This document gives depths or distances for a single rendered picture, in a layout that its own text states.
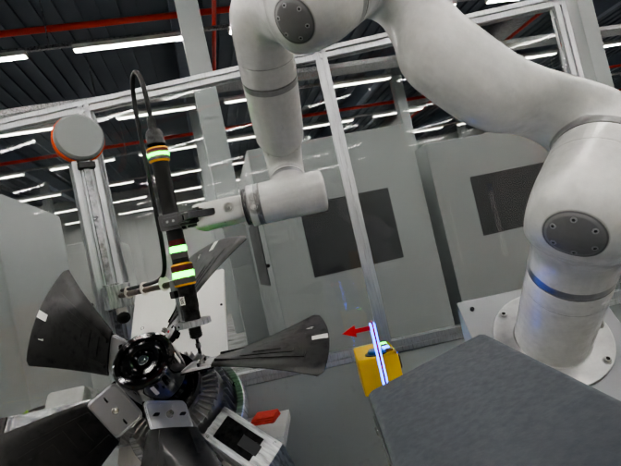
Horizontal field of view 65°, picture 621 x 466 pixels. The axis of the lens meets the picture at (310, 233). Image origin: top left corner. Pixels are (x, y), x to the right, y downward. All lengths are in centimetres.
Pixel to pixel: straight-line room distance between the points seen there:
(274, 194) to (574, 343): 57
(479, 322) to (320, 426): 95
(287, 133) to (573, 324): 53
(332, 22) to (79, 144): 127
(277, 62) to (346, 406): 127
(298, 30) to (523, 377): 43
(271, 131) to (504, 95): 39
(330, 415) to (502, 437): 152
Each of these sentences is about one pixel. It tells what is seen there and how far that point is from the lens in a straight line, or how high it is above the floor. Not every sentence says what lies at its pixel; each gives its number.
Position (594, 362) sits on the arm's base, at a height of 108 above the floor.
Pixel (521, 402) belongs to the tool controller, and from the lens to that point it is 29.
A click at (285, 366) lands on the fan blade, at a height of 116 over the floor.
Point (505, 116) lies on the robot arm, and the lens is 64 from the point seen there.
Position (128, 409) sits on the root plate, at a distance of 106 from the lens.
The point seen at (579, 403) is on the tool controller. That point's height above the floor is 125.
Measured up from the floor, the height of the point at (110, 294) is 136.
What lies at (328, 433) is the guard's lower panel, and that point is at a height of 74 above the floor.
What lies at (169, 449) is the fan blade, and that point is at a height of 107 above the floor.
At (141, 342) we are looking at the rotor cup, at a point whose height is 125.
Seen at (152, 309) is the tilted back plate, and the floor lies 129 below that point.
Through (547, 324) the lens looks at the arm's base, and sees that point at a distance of 82.
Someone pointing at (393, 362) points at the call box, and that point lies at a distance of 124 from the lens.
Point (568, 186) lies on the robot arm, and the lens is 59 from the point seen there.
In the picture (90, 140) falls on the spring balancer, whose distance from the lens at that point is 176.
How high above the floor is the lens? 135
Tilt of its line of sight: 2 degrees up
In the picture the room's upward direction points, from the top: 12 degrees counter-clockwise
